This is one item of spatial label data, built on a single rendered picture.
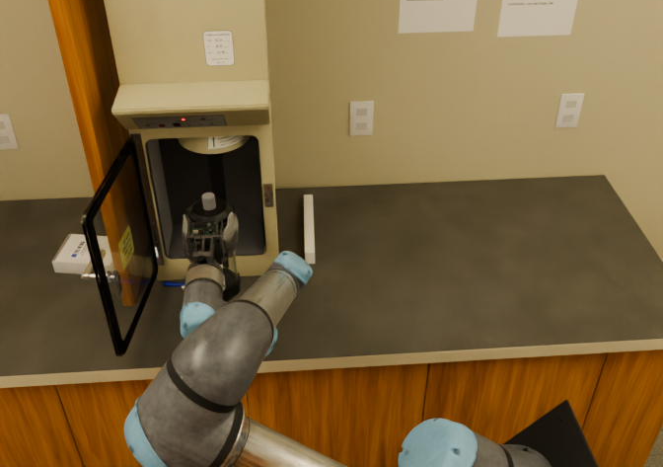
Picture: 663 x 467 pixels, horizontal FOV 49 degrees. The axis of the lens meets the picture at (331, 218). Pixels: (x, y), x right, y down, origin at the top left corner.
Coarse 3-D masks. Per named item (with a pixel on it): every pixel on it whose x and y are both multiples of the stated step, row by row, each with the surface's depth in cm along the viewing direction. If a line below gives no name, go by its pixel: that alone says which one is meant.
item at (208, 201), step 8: (200, 200) 161; (208, 200) 157; (216, 200) 161; (192, 208) 159; (200, 208) 159; (208, 208) 158; (216, 208) 159; (224, 208) 159; (192, 216) 158; (200, 216) 157; (208, 216) 157; (216, 216) 157; (224, 216) 158
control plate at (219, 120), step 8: (136, 120) 154; (144, 120) 154; (152, 120) 154; (160, 120) 155; (168, 120) 155; (176, 120) 155; (184, 120) 156; (192, 120) 156; (200, 120) 156; (208, 120) 157; (216, 120) 157; (224, 120) 157; (144, 128) 160
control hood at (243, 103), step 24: (120, 96) 152; (144, 96) 152; (168, 96) 152; (192, 96) 152; (216, 96) 152; (240, 96) 152; (264, 96) 152; (120, 120) 153; (240, 120) 158; (264, 120) 159
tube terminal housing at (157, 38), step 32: (128, 0) 146; (160, 0) 146; (192, 0) 147; (224, 0) 147; (256, 0) 148; (128, 32) 150; (160, 32) 150; (192, 32) 151; (256, 32) 152; (128, 64) 154; (160, 64) 155; (192, 64) 155; (256, 64) 156; (160, 128) 164; (192, 128) 165; (224, 128) 165; (256, 128) 166; (256, 256) 189
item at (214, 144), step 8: (216, 136) 170; (224, 136) 170; (232, 136) 171; (240, 136) 173; (248, 136) 176; (184, 144) 172; (192, 144) 171; (200, 144) 170; (208, 144) 170; (216, 144) 170; (224, 144) 171; (232, 144) 171; (240, 144) 173; (200, 152) 171; (208, 152) 170; (216, 152) 170; (224, 152) 171
